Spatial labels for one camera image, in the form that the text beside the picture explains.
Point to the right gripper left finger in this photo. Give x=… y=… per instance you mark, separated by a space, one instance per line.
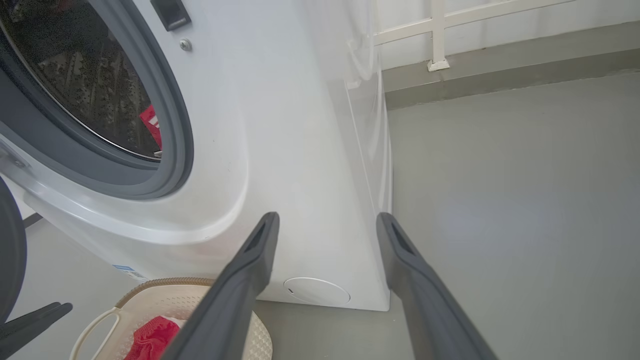
x=235 y=300

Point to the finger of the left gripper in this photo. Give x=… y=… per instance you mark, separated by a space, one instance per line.
x=25 y=330

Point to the small silver screw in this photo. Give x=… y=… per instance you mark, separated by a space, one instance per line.
x=185 y=45

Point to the red white striped shorts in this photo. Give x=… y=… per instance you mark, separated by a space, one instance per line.
x=150 y=340

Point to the black door latch slot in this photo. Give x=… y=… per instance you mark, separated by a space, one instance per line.
x=170 y=12

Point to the blue energy label sticker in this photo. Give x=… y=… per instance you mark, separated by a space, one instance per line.
x=127 y=271

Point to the white front-load washing machine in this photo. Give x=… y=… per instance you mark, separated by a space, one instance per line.
x=280 y=125

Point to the red jersey black lettering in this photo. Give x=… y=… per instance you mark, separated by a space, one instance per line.
x=152 y=122

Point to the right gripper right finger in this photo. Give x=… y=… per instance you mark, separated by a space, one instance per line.
x=430 y=310

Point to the round white filter cover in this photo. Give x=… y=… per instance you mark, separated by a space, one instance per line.
x=320 y=290

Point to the cream laundry basket brown rim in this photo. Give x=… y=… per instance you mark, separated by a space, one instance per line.
x=150 y=305

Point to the black round glass washer door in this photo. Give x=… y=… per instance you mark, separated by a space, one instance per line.
x=10 y=250

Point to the white metal railing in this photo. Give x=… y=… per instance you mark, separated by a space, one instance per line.
x=438 y=30

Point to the washing machine drum opening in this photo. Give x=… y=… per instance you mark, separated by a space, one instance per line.
x=75 y=75

